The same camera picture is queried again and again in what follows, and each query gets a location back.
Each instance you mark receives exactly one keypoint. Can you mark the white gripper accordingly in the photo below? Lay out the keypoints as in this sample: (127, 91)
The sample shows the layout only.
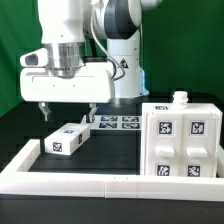
(91, 83)

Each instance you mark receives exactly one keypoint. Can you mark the white cabinet top block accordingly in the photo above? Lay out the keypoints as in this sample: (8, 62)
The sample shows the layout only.
(67, 139)

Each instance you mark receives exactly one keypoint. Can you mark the white cabinet body box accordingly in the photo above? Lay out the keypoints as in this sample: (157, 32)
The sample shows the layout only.
(179, 108)

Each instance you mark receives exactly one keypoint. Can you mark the white cabinet door panel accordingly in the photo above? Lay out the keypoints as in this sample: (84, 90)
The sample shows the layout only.
(197, 146)

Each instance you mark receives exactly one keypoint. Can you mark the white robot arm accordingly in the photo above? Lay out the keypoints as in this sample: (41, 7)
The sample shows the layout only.
(90, 53)

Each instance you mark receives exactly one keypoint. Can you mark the white base tag plate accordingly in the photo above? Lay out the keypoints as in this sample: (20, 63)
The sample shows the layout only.
(115, 122)

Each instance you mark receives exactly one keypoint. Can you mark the white U-shaped fence frame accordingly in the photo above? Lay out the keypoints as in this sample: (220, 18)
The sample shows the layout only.
(17, 178)

